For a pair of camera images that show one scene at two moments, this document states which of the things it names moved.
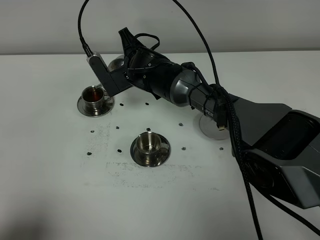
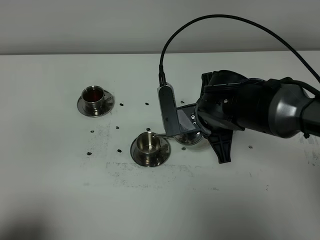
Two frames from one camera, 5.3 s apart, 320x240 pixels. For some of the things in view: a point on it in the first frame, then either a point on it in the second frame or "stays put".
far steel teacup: x=93 y=99 stays put
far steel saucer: x=107 y=106 stays put
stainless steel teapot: x=116 y=62 -> x=188 y=139
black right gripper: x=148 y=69 -> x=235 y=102
